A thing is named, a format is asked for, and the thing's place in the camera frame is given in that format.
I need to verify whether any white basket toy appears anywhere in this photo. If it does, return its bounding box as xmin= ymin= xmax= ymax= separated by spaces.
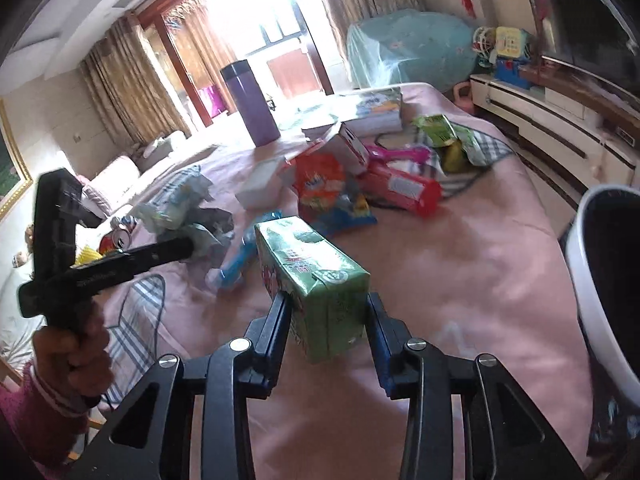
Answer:
xmin=472 ymin=26 xmax=498 ymax=68

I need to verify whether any white trash bin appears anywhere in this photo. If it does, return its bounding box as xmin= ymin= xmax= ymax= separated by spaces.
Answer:
xmin=565 ymin=185 xmax=640 ymax=461

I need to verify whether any gold framed picture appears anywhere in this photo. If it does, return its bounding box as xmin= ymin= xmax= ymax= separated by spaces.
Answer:
xmin=0 ymin=100 xmax=35 ymax=221

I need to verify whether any person's left forearm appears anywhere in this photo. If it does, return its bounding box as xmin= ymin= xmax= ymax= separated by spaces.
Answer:
xmin=0 ymin=365 xmax=101 ymax=471

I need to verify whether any red snack packet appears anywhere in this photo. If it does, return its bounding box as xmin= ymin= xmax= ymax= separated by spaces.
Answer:
xmin=357 ymin=160 xmax=443 ymax=218

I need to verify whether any children's picture book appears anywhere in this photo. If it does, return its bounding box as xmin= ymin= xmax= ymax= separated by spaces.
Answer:
xmin=295 ymin=87 xmax=405 ymax=141

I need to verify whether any brown television riser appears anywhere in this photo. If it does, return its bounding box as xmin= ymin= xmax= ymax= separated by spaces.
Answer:
xmin=537 ymin=55 xmax=640 ymax=133

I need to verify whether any white and red carton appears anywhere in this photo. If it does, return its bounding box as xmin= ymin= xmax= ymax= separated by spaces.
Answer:
xmin=300 ymin=121 xmax=371 ymax=176

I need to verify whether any white television cabinet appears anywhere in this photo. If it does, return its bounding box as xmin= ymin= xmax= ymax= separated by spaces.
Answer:
xmin=469 ymin=72 xmax=640 ymax=241

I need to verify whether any magenta cloth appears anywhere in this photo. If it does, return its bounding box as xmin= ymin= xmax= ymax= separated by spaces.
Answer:
xmin=200 ymin=85 xmax=231 ymax=116

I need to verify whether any crumpled pale plastic wrapper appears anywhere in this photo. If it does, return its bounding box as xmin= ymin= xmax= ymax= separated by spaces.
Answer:
xmin=135 ymin=165 xmax=236 ymax=266

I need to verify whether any teal cloth furniture cover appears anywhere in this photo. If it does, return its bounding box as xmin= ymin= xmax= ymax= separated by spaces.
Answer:
xmin=346 ymin=9 xmax=478 ymax=93

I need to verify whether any black flat television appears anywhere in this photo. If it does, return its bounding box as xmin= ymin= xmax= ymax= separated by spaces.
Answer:
xmin=515 ymin=0 xmax=640 ymax=116

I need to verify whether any red soda can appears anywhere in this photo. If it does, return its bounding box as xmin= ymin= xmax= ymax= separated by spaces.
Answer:
xmin=98 ymin=230 xmax=133 ymax=256

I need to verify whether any magenta plastic toy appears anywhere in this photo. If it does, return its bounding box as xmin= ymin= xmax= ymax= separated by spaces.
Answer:
xmin=365 ymin=144 xmax=432 ymax=166

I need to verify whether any pink printed tablecloth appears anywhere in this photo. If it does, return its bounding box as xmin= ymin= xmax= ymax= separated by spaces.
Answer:
xmin=85 ymin=82 xmax=596 ymax=480

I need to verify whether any green snack wrapper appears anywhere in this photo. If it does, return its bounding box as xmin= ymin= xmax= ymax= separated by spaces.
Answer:
xmin=411 ymin=114 xmax=481 ymax=171

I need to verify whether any orange snack bag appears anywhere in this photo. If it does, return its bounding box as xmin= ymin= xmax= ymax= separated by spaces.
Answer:
xmin=292 ymin=152 xmax=361 ymax=221

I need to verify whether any person's left hand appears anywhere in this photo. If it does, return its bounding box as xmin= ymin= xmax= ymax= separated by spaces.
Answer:
xmin=31 ymin=305 xmax=113 ymax=401

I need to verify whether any pale sofa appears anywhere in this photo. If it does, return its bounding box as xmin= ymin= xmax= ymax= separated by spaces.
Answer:
xmin=75 ymin=130 xmax=191 ymax=221

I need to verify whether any purple thermos bottle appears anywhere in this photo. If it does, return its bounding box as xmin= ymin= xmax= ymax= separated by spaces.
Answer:
xmin=220 ymin=59 xmax=282 ymax=148

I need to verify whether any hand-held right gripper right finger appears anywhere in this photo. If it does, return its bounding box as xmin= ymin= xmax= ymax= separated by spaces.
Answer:
xmin=367 ymin=291 xmax=586 ymax=480

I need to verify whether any white paper box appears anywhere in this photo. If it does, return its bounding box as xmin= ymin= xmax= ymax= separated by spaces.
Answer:
xmin=235 ymin=157 xmax=296 ymax=209

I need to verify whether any yellow toy phone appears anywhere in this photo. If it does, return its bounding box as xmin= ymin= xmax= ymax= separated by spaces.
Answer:
xmin=492 ymin=27 xmax=536 ymax=86

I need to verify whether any wooden balcony door frame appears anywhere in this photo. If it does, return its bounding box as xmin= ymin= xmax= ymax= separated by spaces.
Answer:
xmin=135 ymin=0 xmax=336 ymax=131

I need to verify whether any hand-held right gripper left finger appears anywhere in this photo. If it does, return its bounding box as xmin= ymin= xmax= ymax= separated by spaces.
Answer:
xmin=65 ymin=290 xmax=293 ymax=480

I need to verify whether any green tissue pack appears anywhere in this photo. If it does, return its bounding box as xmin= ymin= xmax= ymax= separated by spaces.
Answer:
xmin=254 ymin=216 xmax=372 ymax=365

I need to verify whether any blue snack bag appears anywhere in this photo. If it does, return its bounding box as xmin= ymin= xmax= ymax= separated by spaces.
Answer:
xmin=300 ymin=190 xmax=378 ymax=238

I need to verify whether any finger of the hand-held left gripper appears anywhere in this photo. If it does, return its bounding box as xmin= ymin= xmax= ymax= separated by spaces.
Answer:
xmin=124 ymin=236 xmax=197 ymax=278

